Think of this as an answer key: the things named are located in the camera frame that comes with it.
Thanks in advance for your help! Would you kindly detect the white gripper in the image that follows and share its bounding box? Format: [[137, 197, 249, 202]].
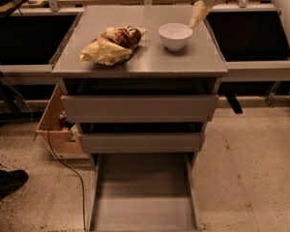
[[188, 0, 220, 29]]

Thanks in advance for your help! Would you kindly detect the brown sea salt chip bag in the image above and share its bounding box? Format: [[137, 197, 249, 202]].
[[80, 25, 147, 66]]

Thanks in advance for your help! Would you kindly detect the grey drawer cabinet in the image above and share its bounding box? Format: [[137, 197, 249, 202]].
[[53, 6, 227, 160]]

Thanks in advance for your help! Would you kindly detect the grey top drawer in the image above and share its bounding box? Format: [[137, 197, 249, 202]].
[[61, 95, 218, 123]]

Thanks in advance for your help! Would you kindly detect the grey middle drawer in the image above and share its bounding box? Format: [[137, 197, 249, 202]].
[[78, 132, 205, 154]]

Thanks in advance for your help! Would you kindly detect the grey open bottom drawer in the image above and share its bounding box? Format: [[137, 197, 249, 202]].
[[86, 153, 202, 232]]

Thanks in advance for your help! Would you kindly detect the white ceramic bowl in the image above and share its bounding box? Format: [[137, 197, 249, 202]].
[[159, 23, 192, 51]]

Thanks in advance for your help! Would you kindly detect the cardboard box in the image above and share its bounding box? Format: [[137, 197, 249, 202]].
[[36, 85, 87, 160]]

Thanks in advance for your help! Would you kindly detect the black boot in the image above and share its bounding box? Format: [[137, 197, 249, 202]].
[[0, 163, 29, 200]]

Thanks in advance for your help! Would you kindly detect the black floor cable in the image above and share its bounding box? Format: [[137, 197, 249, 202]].
[[46, 129, 87, 232]]

